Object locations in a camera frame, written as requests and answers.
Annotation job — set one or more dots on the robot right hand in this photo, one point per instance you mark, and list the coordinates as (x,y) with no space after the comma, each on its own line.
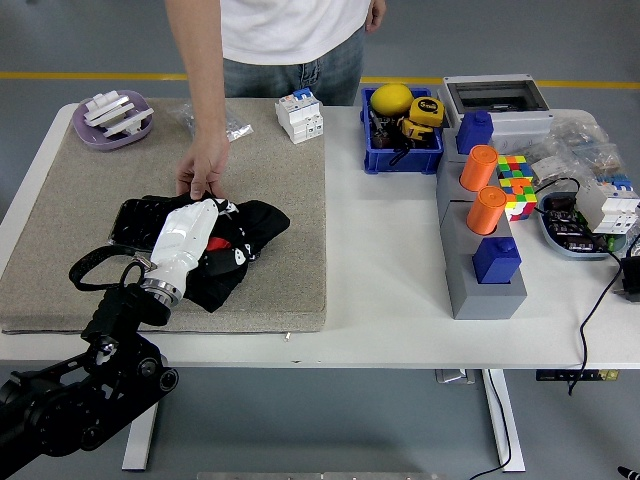
(629,472)

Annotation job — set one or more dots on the person's left hand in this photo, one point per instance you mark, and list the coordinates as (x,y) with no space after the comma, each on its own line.
(375,15)

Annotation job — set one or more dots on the person's right hand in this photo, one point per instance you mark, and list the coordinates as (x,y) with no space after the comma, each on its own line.
(202,162)

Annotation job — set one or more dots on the black printed rag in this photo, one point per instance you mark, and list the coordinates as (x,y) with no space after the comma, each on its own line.
(260,225)

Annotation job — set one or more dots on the black plastic-wrapped panel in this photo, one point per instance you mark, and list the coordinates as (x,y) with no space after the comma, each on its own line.
(135,225)

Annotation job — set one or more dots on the person's right forearm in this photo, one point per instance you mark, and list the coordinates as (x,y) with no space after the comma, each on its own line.
(207,100)

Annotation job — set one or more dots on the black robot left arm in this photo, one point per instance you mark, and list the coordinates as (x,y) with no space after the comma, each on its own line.
(100,390)

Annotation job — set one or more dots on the black desk control panel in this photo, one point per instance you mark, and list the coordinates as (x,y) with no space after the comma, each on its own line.
(550,375)

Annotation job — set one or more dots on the clear bag of screws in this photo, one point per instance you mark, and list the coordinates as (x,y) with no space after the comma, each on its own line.
(237,131)

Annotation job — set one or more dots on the yellow ball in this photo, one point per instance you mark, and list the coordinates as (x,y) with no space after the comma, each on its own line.
(390,100)

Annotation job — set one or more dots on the person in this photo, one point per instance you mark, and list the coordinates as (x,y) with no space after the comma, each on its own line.
(290,30)

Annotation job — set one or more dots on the yellow black tape measure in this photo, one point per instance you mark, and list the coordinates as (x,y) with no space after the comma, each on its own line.
(415,130)
(427,107)

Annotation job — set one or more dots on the dark screwdriver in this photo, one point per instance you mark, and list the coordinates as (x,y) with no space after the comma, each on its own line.
(376,122)

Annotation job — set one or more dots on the white circuit breaker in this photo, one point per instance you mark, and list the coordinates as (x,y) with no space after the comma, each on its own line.
(610,205)
(300,117)

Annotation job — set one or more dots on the purple plastic tray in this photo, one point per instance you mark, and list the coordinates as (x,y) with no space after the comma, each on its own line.
(95,138)

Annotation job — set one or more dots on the white table leg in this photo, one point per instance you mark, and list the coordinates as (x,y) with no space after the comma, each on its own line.
(517,462)
(142,440)

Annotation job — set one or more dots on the grey-brown mat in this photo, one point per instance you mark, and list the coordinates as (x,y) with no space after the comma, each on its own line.
(280,280)

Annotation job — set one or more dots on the blue plastic bin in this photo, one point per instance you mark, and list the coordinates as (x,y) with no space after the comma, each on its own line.
(400,162)

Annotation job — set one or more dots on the blue square peg block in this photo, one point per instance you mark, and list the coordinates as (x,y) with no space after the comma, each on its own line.
(495,265)
(472,135)

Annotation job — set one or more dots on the orange cylinder peg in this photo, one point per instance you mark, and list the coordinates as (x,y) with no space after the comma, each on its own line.
(477,170)
(485,212)

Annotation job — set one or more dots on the black power adapter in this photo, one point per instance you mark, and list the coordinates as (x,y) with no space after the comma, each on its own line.
(631,280)

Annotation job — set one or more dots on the multicolour puzzle cube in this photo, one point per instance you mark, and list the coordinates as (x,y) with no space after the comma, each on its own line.
(522,205)
(512,167)

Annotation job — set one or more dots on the grey peg holder base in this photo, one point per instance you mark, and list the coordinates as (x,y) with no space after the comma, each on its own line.
(485,302)

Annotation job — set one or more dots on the grey-blue plastic tray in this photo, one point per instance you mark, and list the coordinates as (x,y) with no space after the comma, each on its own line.
(570,254)

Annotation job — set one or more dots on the clear bags of parts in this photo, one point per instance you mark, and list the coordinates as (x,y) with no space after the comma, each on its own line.
(585,142)

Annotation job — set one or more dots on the black electronic modules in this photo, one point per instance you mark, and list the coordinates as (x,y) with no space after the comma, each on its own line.
(565,227)

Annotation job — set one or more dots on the white plastic bracket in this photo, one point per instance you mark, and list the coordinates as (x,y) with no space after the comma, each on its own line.
(125,127)
(107,107)

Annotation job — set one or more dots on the grey electrical enclosure box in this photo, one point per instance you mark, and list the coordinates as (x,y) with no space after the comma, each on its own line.
(520,122)

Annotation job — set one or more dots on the metal bracket under table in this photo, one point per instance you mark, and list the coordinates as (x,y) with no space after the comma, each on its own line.
(455,376)

